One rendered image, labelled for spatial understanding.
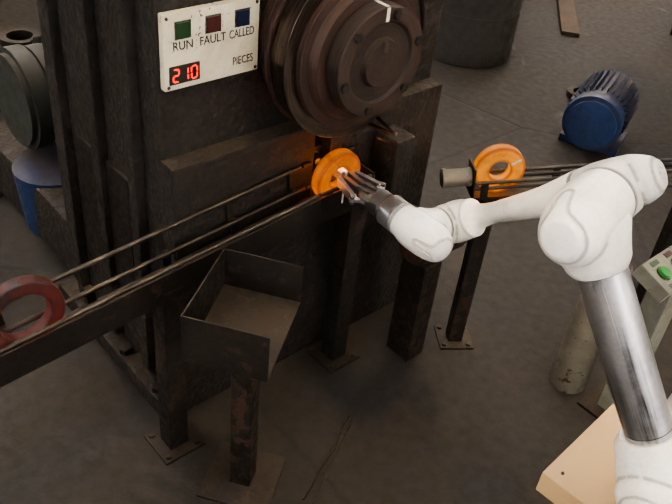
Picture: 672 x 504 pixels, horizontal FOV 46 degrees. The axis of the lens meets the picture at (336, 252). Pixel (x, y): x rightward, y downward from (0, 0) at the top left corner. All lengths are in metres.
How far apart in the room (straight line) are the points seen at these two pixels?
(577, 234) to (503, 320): 1.54
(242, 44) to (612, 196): 0.93
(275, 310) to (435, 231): 0.44
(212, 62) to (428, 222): 0.65
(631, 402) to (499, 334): 1.28
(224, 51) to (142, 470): 1.19
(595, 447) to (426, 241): 0.65
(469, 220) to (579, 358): 0.79
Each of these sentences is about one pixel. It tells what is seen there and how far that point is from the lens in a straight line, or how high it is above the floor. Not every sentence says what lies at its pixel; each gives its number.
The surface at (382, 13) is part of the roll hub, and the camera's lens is 1.89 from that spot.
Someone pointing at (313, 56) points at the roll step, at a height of 1.15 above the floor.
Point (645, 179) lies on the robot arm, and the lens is 1.62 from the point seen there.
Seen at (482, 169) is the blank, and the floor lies 0.71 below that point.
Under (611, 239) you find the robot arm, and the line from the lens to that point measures 1.50.
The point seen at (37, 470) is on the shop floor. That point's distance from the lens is 2.43.
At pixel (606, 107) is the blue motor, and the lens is 4.01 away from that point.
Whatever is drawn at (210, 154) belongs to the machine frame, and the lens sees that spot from 1.99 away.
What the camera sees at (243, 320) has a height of 0.60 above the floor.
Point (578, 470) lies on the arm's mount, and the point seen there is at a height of 0.42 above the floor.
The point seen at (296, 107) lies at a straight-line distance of 1.94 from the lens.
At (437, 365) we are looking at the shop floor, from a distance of 2.72.
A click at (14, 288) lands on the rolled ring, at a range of 1.79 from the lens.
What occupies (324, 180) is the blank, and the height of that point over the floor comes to 0.75.
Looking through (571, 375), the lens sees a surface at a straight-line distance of 2.71.
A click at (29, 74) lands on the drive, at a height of 0.64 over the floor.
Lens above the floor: 1.89
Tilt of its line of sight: 37 degrees down
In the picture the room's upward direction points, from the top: 7 degrees clockwise
